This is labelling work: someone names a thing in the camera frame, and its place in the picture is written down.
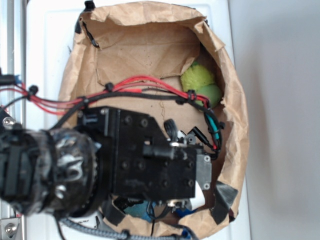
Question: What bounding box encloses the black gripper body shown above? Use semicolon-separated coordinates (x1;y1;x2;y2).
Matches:
77;106;212;202

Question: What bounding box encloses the blue plastic bottle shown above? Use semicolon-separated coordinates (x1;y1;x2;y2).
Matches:
174;208;197;218

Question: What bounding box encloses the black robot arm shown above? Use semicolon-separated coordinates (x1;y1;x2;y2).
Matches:
0;107;212;218

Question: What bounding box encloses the light teal terry cloth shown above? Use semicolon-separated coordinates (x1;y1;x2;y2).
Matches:
124;201;152;222

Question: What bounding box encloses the brown paper bag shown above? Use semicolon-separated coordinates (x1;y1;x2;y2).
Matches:
58;1;249;239

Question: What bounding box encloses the yellow-green fuzzy plush toy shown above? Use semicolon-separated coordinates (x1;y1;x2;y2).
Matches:
180;61;222;108

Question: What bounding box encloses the black mounting plate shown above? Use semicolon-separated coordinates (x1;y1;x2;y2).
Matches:
0;107;16;133

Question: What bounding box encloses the metal corner bracket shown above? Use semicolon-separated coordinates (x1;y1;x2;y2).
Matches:
0;217;22;240

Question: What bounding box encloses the red and black cable bundle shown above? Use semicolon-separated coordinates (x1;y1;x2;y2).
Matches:
0;73;226;161

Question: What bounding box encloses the aluminium frame rail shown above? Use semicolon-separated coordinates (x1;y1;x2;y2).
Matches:
0;0;27;240

